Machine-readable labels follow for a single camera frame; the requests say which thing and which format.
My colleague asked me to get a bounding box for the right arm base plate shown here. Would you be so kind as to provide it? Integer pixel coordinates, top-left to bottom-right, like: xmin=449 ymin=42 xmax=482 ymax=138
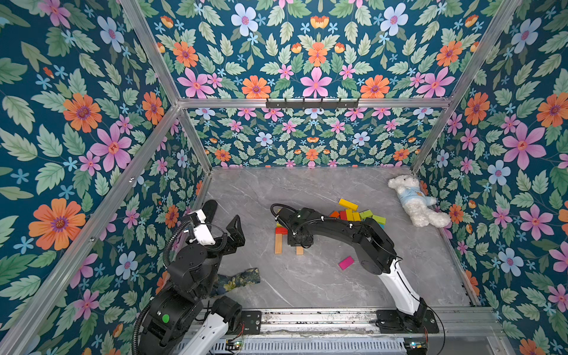
xmin=375 ymin=309 xmax=440 ymax=334

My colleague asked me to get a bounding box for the green block right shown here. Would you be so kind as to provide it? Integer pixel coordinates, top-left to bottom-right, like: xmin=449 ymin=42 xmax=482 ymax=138
xmin=372 ymin=215 xmax=386 ymax=226

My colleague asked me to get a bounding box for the light green block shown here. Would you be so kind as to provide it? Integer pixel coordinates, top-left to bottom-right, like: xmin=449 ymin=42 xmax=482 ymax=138
xmin=359 ymin=210 xmax=374 ymax=220

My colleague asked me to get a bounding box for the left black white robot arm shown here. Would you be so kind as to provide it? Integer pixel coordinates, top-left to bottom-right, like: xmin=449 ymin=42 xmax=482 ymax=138
xmin=131 ymin=200 xmax=246 ymax=354

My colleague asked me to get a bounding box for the metal hook rail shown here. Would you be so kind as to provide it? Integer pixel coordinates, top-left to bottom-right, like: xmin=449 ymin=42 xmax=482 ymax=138
xmin=265 ymin=98 xmax=359 ymax=110

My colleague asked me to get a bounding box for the floral fabric pouch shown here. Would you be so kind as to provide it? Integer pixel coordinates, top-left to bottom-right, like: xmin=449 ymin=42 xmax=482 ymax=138
xmin=209 ymin=268 xmax=261 ymax=297

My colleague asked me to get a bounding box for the magenta block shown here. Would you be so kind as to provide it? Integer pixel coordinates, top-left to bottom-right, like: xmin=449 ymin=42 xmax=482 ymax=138
xmin=338 ymin=256 xmax=355 ymax=271

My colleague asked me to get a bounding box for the yellow block at pile top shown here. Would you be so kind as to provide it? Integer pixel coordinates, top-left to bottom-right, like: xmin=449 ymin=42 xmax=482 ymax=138
xmin=338 ymin=199 xmax=359 ymax=212

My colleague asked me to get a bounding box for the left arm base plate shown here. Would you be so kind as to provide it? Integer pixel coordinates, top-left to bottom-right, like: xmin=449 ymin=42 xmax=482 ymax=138
xmin=226 ymin=311 xmax=263 ymax=336

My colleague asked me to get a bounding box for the white teddy bear plush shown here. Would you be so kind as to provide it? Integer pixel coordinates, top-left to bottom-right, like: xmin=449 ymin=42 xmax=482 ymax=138
xmin=388 ymin=175 xmax=451 ymax=229

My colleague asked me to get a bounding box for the black oval remote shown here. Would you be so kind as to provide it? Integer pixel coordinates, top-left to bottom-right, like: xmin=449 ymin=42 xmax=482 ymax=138
xmin=201 ymin=200 xmax=218 ymax=223

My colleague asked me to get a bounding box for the small red block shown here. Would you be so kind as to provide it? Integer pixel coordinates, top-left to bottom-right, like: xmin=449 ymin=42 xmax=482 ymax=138
xmin=275 ymin=227 xmax=288 ymax=235

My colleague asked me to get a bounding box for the white vented strip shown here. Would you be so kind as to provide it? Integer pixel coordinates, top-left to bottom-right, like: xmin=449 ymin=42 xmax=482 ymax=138
xmin=203 ymin=337 xmax=407 ymax=354

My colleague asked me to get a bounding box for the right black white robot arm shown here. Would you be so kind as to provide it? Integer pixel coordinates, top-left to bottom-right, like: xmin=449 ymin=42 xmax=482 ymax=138
xmin=270 ymin=204 xmax=427 ymax=323

